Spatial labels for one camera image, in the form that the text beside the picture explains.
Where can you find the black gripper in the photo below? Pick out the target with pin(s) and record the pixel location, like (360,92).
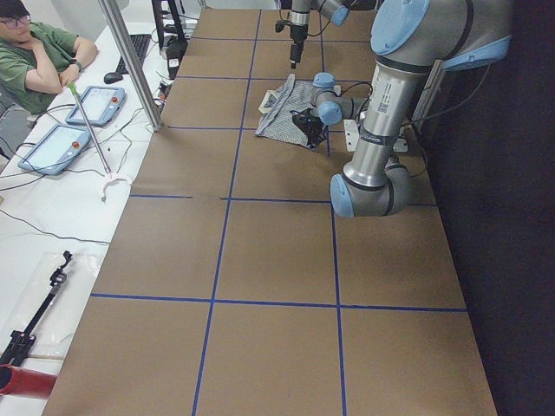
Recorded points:
(313,126)
(297,34)

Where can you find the navy white striped polo shirt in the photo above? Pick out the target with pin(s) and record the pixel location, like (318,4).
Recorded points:
(292,98)

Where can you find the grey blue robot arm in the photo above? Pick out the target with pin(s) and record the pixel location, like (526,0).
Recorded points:
(407,38)
(298,22)

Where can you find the black box with label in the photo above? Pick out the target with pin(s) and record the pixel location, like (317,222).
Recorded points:
(173,50)

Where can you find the black keyboard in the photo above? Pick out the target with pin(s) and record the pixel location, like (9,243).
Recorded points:
(140,44)

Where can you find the black computer mouse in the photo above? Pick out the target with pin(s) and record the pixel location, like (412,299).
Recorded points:
(112,77)

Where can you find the metal rod reaching tool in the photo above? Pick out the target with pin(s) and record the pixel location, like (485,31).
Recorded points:
(110,177)

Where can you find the upper blue teach pendant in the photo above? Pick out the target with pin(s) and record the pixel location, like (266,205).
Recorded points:
(101,104)

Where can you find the blue teach pendant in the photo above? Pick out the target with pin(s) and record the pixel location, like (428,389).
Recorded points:
(101,104)
(56,150)

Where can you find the person in green shirt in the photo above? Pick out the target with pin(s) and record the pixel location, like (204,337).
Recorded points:
(38,60)

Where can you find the lower blue teach pendant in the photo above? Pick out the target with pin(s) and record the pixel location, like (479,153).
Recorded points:
(56,150)

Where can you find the red cylinder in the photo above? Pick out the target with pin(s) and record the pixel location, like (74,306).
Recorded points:
(24,382)

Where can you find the aluminium frame post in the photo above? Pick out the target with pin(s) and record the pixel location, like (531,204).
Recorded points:
(118,28)

